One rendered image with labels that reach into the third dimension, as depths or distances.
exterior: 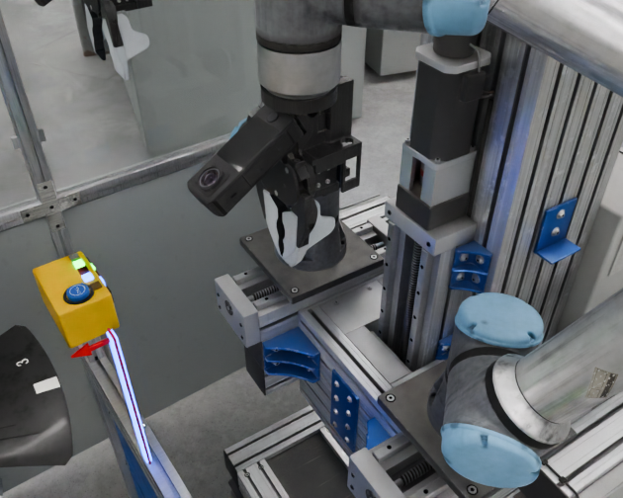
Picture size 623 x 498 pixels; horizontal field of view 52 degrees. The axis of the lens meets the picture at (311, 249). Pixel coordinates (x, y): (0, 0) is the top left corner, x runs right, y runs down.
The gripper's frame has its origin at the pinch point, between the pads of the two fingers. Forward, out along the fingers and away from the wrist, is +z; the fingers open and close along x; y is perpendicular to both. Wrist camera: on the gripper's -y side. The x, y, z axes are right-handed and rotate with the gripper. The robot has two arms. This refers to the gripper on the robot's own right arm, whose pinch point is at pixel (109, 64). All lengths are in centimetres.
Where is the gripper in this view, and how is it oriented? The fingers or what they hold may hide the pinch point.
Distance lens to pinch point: 107.3
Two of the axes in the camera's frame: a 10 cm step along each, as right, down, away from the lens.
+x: -5.8, -5.2, 6.3
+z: 0.0, 7.8, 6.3
